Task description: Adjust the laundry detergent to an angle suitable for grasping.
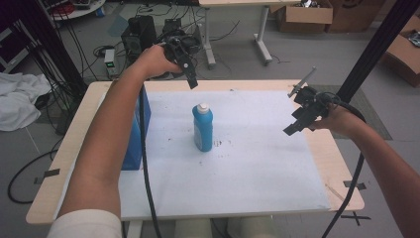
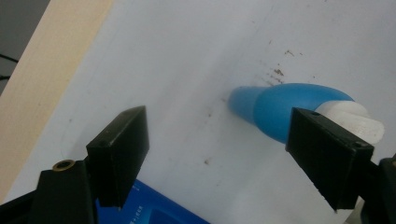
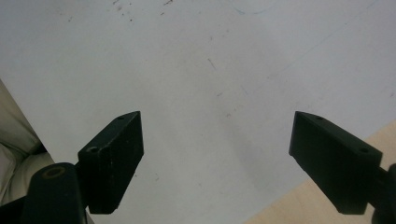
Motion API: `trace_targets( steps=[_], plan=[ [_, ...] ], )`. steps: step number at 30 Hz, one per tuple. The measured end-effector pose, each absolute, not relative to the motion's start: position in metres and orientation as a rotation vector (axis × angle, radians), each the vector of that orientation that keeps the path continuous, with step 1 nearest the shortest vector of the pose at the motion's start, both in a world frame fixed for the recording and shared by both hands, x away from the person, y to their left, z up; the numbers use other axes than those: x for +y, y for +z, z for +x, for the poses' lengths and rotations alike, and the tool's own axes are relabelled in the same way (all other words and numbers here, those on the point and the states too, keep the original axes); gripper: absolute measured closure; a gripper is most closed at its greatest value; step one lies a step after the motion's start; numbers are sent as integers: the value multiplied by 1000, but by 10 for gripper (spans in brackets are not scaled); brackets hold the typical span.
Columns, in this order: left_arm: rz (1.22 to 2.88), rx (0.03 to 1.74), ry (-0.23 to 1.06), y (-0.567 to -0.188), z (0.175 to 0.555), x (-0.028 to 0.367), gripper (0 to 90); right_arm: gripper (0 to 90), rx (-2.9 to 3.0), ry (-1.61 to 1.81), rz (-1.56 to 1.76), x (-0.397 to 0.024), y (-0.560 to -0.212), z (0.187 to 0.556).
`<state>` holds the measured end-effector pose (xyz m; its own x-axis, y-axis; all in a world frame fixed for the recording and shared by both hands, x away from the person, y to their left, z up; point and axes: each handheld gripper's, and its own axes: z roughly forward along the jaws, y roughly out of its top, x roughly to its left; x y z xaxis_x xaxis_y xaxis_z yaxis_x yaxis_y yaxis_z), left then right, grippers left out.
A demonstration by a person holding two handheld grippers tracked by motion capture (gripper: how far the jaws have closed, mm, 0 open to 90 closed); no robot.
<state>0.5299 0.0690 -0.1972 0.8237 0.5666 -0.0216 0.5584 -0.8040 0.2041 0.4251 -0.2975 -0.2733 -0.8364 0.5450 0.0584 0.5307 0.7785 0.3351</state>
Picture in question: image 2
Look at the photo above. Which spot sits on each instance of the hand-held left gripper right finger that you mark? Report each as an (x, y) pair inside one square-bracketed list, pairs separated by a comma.
[(327, 155)]

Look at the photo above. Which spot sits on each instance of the blue cardboard box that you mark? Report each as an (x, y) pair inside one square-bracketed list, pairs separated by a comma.
[(149, 208)]

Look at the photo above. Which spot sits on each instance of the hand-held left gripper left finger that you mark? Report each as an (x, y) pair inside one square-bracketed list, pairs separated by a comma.
[(118, 149)]

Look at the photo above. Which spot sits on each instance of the blue bottle with white cap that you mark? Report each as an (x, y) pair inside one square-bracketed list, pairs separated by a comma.
[(280, 105)]

